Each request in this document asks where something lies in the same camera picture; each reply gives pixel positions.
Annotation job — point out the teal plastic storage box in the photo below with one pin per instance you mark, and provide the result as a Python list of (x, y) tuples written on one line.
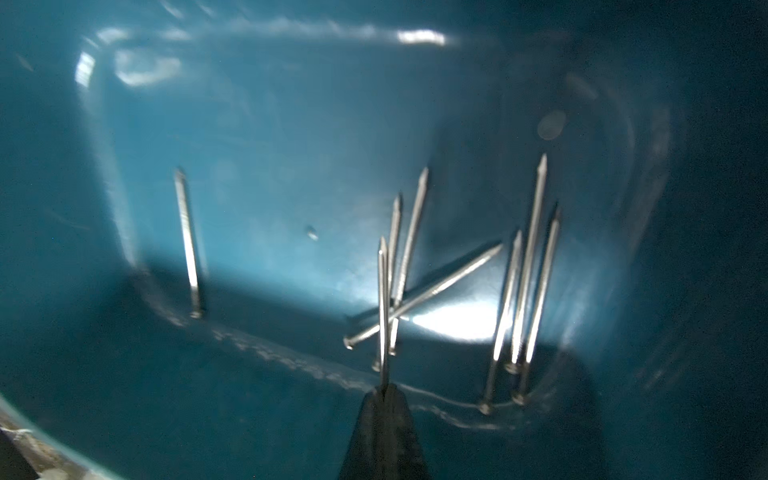
[(296, 123)]

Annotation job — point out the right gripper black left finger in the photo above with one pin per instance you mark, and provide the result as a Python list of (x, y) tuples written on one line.
[(364, 457)]

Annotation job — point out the steel nail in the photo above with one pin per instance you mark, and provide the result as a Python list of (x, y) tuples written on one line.
[(197, 310), (392, 246), (504, 323), (410, 303), (383, 313), (542, 288), (401, 270), (513, 367)]

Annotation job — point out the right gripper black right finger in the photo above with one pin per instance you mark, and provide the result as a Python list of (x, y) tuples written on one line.
[(403, 456)]

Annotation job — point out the steel nail in box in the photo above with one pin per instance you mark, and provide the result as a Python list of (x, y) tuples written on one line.
[(504, 323), (392, 246), (401, 270), (410, 303), (542, 288), (197, 310), (513, 367)]

